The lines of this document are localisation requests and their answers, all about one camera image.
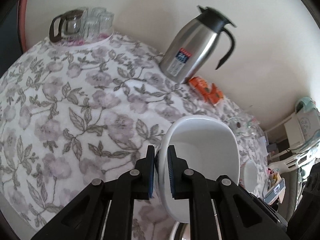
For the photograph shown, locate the white bowl red logo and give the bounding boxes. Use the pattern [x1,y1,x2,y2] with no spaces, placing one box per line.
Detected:
[239,160,258,196]

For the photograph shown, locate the small white bowl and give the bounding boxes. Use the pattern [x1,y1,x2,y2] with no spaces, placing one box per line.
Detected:
[155,115,240,223]

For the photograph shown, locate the black power adapter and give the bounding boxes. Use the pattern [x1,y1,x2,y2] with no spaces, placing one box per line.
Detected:
[266,143,278,153]

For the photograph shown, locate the floral fleece tablecloth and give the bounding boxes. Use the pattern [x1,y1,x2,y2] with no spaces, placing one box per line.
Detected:
[0,31,270,240]

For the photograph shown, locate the steel thermos black handle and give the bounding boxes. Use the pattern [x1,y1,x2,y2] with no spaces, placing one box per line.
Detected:
[159,5,236,84]

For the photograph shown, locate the orange snack packet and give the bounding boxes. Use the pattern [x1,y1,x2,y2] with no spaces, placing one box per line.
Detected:
[204,83,224,105]
[188,76,212,98]

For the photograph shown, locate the clear drinking glass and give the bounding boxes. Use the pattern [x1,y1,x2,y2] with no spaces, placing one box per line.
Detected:
[81,16,100,42]
[91,7,114,34]

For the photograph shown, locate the white shelf unit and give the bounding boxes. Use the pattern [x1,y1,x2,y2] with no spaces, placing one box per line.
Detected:
[265,109,319,173]

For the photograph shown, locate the glass teapot black handle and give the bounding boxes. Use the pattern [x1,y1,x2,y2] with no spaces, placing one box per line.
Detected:
[49,9,84,43]

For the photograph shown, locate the smartphone showing video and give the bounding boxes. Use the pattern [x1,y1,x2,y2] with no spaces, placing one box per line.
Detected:
[263,178,286,205]

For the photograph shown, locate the clear glass mug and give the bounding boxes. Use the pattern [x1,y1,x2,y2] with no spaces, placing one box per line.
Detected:
[227,116,260,137]

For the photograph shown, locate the teal cloth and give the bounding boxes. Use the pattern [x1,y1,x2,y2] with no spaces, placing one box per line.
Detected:
[295,96,316,113]

